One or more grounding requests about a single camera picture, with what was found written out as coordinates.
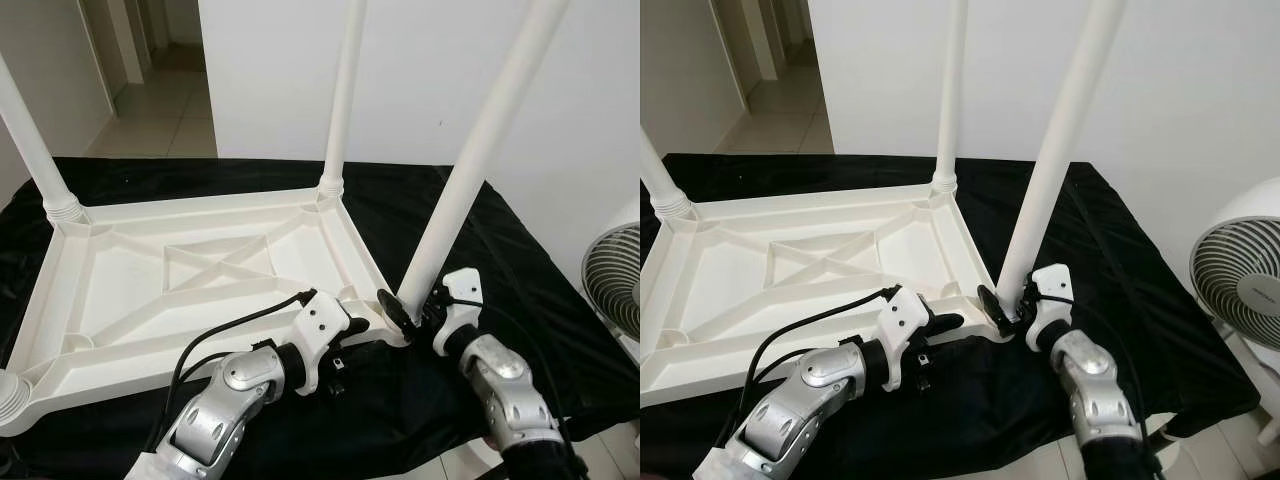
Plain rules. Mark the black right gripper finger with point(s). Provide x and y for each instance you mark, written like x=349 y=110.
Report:
x=395 y=310
x=993 y=307

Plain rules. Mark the white plastic children table top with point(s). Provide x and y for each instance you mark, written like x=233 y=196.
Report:
x=120 y=290
x=720 y=290

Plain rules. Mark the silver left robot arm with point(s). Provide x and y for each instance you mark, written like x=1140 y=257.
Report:
x=800 y=410
x=220 y=410

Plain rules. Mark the black tablecloth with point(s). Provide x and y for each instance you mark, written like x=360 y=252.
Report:
x=590 y=360
x=1190 y=360

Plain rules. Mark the white round floor fan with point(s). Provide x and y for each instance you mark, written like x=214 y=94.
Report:
x=615 y=280
x=1240 y=280

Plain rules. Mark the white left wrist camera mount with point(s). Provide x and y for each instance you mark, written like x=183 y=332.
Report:
x=905 y=320
x=320 y=320

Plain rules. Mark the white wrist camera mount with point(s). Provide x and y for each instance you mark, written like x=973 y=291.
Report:
x=462 y=290
x=320 y=320
x=905 y=320
x=1052 y=285

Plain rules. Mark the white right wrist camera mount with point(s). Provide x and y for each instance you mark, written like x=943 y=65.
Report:
x=1052 y=285
x=462 y=290

